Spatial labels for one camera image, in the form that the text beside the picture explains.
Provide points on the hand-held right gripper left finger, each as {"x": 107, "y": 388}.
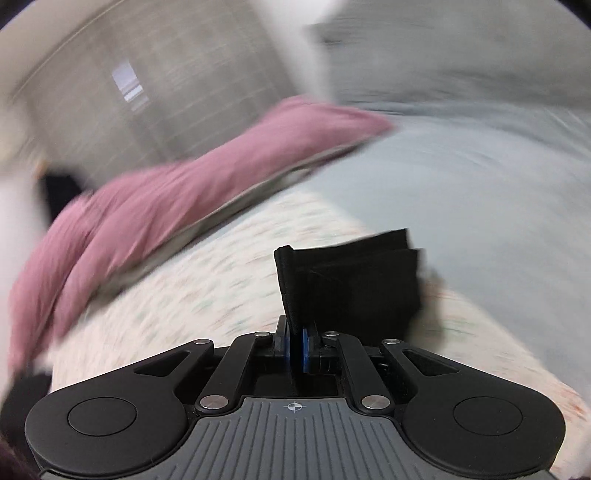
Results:
{"x": 287, "y": 344}

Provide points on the floral printed cloth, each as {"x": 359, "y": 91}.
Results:
{"x": 207, "y": 295}

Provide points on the black pants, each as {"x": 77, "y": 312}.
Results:
{"x": 355, "y": 286}

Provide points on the pink pillow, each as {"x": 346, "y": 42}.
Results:
{"x": 166, "y": 194}

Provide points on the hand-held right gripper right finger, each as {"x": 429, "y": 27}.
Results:
{"x": 305, "y": 346}

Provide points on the grey bed sheet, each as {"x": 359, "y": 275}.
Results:
{"x": 461, "y": 184}

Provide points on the grey quilted blanket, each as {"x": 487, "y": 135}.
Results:
{"x": 438, "y": 41}

